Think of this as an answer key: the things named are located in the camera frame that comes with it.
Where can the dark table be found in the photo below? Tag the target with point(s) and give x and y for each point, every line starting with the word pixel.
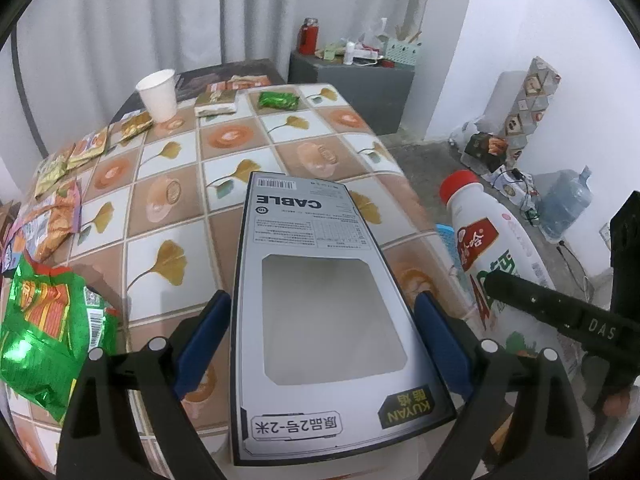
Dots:
pixel 240 67

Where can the white power strip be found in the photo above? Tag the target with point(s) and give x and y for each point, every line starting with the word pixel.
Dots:
pixel 515 187

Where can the patterned cardboard box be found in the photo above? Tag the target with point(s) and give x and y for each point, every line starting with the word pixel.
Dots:
pixel 532 105

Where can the patterned tablecloth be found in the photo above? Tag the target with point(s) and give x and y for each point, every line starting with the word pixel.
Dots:
pixel 310 155

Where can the red thermos bottle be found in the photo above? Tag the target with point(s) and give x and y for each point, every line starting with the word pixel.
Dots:
pixel 308 37

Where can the grey cabinet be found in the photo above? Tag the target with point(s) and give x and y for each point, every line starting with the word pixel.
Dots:
pixel 350 90

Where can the white paper cup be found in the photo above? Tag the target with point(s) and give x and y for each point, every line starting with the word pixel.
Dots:
pixel 157 95

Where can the white curtain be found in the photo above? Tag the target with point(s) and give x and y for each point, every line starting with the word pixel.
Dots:
pixel 125 10

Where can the large green snack bag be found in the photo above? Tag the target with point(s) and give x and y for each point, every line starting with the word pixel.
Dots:
pixel 40 350

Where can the person's right hand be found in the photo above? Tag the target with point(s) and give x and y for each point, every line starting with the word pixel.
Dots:
pixel 617 404

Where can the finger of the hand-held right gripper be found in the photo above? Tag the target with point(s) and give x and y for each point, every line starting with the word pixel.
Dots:
pixel 530 297

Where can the clear water jug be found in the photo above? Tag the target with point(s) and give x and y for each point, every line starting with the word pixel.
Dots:
pixel 565 205

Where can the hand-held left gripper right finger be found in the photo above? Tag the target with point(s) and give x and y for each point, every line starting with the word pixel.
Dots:
pixel 445 340

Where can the small white bottle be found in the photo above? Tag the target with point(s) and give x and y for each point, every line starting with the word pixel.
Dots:
pixel 350 52

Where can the white red-capped drink bottle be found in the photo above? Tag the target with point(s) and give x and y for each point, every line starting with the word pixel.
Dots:
pixel 500 240

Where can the orange flat snack packet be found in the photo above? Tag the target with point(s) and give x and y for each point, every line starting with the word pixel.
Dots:
pixel 247 83

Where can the black orange snack bag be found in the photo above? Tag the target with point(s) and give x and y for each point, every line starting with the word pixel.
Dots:
pixel 485 149

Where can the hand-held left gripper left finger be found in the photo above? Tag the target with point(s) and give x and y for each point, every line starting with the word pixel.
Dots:
pixel 200 340

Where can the gold snack packet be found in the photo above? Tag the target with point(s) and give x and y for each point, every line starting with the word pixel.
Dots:
pixel 136 126

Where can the yellow green snack packet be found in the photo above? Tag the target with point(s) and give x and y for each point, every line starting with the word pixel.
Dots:
pixel 50 175

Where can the small green snack packet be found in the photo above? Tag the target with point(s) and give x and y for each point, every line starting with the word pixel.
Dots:
pixel 277 100

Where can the clear plastic bag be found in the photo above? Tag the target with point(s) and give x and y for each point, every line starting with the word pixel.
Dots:
pixel 374 35

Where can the yellow purple snack packet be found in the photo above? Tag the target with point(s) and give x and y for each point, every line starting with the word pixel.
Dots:
pixel 89 146

